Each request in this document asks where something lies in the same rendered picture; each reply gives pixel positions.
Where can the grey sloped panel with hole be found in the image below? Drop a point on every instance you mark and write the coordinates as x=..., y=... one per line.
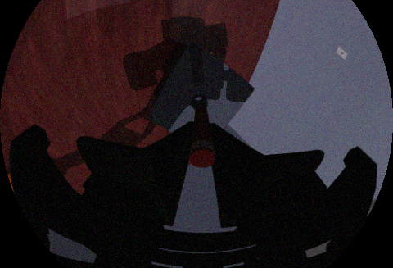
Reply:
x=199, y=78

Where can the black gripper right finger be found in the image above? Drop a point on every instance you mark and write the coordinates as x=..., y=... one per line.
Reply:
x=242, y=174

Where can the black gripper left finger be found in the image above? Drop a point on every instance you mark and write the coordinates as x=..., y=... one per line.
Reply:
x=159, y=168

